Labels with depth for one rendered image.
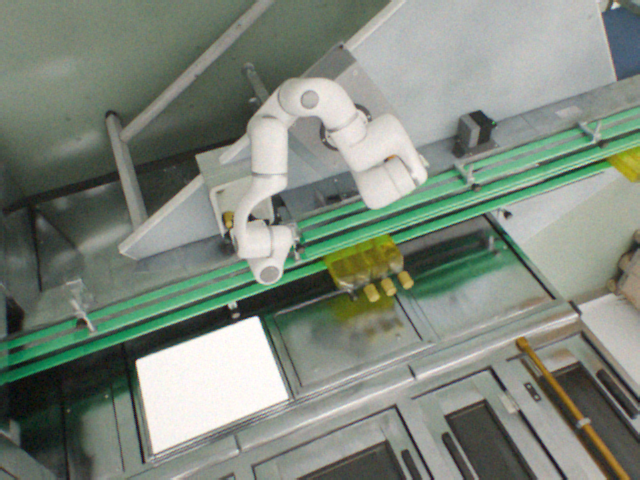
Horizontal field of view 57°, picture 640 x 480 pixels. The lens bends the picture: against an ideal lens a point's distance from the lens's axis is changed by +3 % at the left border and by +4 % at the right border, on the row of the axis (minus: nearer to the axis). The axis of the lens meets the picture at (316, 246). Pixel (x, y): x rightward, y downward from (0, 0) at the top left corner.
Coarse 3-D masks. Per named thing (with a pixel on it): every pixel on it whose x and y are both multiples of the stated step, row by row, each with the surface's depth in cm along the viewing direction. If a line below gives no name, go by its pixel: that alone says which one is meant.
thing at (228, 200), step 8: (224, 184) 164; (232, 184) 164; (240, 184) 175; (248, 184) 176; (224, 192) 175; (232, 192) 176; (240, 192) 177; (216, 200) 176; (224, 200) 177; (232, 200) 178; (264, 200) 178; (216, 208) 169; (224, 208) 180; (232, 208) 181; (256, 208) 185; (264, 208) 183; (216, 216) 171; (256, 216) 184; (264, 216) 183; (272, 216) 180; (224, 224) 182; (224, 232) 177
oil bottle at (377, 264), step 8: (368, 240) 187; (360, 248) 186; (368, 248) 185; (376, 248) 185; (368, 256) 183; (376, 256) 183; (368, 264) 182; (376, 264) 181; (384, 264) 181; (376, 272) 180; (384, 272) 181
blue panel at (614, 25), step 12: (612, 12) 241; (624, 12) 241; (612, 24) 236; (624, 24) 235; (636, 24) 235; (612, 36) 231; (624, 36) 230; (636, 36) 229; (612, 48) 226; (624, 48) 225; (636, 48) 225; (612, 60) 221; (624, 60) 220; (636, 60) 220; (624, 72) 216; (636, 72) 215
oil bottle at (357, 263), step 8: (344, 248) 186; (352, 248) 186; (344, 256) 185; (352, 256) 184; (360, 256) 183; (352, 264) 181; (360, 264) 181; (360, 272) 179; (368, 272) 179; (360, 280) 179
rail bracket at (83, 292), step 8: (72, 280) 167; (80, 280) 167; (72, 288) 166; (80, 288) 166; (88, 288) 172; (80, 296) 165; (88, 296) 173; (72, 304) 158; (80, 304) 162; (80, 312) 160; (80, 320) 158; (88, 320) 165; (80, 328) 159; (88, 328) 170; (96, 328) 170
